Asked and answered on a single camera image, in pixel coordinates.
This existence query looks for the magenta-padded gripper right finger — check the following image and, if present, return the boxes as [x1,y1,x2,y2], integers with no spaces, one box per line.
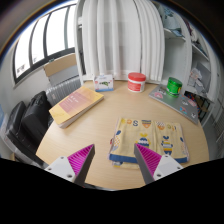
[133,143,184,185]

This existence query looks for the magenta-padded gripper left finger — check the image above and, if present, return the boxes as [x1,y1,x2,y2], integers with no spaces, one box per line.
[44,143,96,188]

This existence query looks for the yellow fish-print towel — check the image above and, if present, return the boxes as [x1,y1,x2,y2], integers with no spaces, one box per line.
[107,117,190,169]

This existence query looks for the yellow and pink book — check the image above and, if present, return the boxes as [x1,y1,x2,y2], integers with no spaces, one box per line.
[48,85,105,129]

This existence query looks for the silver laptop with stickers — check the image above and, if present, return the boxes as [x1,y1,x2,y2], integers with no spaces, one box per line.
[148,84,200,125]

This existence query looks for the black bag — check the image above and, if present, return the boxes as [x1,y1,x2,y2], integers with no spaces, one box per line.
[21,90,54,148]
[4,100,28,144]

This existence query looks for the grey ribbed radiator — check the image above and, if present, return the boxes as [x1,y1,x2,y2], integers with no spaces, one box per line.
[45,75,83,108]

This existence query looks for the green jar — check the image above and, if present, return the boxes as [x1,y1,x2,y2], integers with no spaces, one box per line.
[165,76,183,99]

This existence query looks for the white jar with red lid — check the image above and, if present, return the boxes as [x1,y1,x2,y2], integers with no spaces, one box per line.
[127,72,147,94]

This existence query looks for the small white card box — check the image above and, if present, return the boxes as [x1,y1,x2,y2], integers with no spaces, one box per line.
[93,74,115,93]

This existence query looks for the beige wooden board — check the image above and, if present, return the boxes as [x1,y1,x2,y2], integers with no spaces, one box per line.
[43,53,78,78]

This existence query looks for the white shelf unit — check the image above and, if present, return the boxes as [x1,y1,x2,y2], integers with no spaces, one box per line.
[156,1,221,124]

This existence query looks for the white pleated curtain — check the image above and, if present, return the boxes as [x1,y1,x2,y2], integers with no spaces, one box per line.
[74,0,166,84]

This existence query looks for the dark-framed window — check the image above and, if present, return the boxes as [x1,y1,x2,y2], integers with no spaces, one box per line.
[12,3,78,86]

